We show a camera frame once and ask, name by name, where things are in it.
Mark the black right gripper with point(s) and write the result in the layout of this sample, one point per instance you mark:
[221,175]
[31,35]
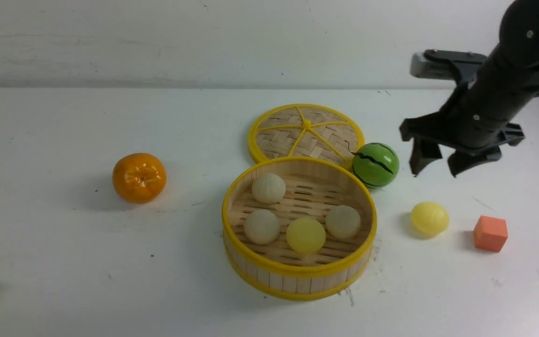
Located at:
[474,116]

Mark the yellow bun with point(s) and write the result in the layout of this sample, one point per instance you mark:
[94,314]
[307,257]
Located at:
[430,218]
[305,235]

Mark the beige bun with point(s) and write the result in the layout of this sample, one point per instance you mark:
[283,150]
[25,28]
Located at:
[343,222]

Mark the white bun outside tray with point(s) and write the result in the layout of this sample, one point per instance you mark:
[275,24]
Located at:
[268,189]

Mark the white bun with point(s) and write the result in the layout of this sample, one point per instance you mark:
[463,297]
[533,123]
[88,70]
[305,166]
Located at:
[262,227]

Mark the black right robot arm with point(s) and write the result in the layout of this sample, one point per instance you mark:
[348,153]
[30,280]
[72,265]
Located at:
[519,39]

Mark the bamboo steamer tray yellow rims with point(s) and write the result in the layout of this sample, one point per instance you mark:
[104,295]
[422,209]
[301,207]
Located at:
[285,249]

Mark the woven bamboo steamer lid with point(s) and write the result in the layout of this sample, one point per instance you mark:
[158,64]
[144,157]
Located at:
[308,130]

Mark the green toy watermelon ball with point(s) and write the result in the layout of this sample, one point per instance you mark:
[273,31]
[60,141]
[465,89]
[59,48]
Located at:
[375,165]

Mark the orange foam cube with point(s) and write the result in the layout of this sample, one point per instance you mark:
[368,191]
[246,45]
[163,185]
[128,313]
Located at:
[490,233]

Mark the orange toy tangerine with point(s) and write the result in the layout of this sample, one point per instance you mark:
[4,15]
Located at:
[139,178]

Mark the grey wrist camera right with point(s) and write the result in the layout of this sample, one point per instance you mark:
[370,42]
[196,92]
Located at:
[455,66]

